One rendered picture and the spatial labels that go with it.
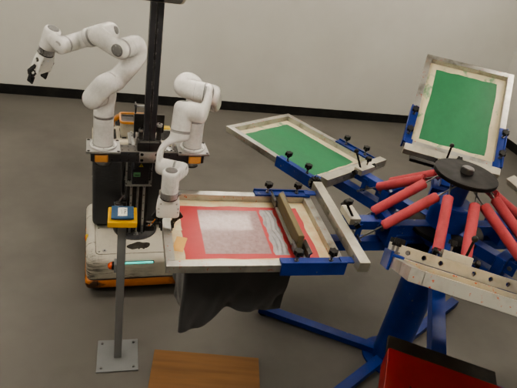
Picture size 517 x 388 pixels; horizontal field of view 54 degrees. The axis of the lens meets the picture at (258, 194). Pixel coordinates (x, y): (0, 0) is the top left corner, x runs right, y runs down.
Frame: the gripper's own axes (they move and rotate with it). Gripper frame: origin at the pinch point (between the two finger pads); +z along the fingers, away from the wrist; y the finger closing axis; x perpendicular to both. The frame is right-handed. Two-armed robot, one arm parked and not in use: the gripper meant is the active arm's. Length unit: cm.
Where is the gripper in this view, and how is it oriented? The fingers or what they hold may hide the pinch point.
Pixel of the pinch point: (166, 225)
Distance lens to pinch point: 230.7
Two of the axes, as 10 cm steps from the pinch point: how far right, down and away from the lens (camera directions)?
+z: -1.7, 8.4, 5.1
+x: 2.1, 5.4, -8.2
